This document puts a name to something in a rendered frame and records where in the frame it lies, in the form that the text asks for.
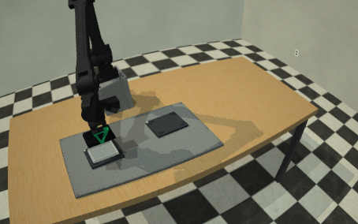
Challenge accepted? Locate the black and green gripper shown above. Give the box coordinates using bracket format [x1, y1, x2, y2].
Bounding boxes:
[88, 118, 109, 144]

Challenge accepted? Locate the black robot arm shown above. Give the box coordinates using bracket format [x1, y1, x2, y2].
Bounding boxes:
[68, 0, 120, 122]

